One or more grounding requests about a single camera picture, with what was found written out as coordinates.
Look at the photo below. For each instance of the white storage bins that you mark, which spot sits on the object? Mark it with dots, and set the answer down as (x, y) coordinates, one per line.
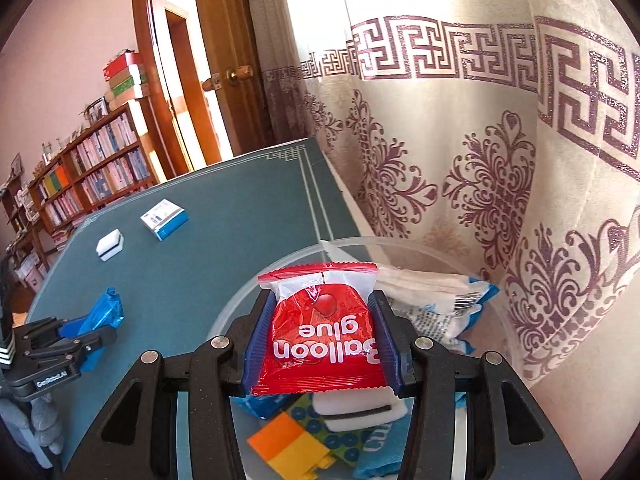
(31, 272)

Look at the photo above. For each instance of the patterned cream curtain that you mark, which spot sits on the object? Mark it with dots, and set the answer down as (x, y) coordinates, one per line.
(475, 135)

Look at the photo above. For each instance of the wooden door frame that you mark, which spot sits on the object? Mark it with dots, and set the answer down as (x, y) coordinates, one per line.
(147, 60)

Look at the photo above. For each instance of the red and white packet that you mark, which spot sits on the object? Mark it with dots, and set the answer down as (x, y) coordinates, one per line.
(320, 340)

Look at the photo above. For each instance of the white cotton swab bag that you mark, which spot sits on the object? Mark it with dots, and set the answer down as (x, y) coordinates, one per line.
(430, 300)

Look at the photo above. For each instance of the large wooden bookshelf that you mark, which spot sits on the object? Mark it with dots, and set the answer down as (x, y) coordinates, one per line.
(100, 155)

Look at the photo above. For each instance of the light blue packet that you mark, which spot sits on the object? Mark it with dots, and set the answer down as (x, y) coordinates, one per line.
(385, 447)

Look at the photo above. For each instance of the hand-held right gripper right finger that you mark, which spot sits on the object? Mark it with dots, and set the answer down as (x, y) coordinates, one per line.
(389, 342)

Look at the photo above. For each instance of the orange and yellow block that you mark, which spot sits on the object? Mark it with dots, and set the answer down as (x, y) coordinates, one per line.
(285, 445)

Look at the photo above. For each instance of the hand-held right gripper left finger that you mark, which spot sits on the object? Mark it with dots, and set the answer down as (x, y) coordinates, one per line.
(257, 342)

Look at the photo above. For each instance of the teal table mat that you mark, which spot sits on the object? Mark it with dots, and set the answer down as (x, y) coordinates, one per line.
(210, 240)

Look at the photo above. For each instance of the clear plastic container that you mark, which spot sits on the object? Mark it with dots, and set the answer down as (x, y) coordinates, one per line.
(360, 247)

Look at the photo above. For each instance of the blue plastic packet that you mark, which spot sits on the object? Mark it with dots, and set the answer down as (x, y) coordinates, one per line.
(102, 310)
(260, 405)

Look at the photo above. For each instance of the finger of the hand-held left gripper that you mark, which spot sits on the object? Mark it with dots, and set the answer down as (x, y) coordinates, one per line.
(42, 330)
(75, 350)

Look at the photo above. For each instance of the person's left hand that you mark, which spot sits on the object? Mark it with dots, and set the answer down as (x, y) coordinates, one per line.
(35, 422)

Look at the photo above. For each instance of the small wooden shelf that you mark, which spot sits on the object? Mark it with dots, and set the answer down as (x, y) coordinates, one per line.
(22, 230)

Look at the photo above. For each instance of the blue and white box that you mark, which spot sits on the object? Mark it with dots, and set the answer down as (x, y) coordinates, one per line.
(162, 216)

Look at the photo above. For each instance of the wooden door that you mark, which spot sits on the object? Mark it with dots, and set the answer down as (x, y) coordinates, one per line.
(227, 35)

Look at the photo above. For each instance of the white sponge with black stripe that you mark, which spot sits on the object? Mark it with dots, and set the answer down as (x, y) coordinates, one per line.
(109, 244)
(360, 407)

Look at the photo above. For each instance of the green dotted box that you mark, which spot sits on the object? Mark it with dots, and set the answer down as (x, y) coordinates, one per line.
(340, 442)

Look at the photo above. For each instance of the stack of colourful boxes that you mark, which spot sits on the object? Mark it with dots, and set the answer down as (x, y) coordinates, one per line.
(125, 77)

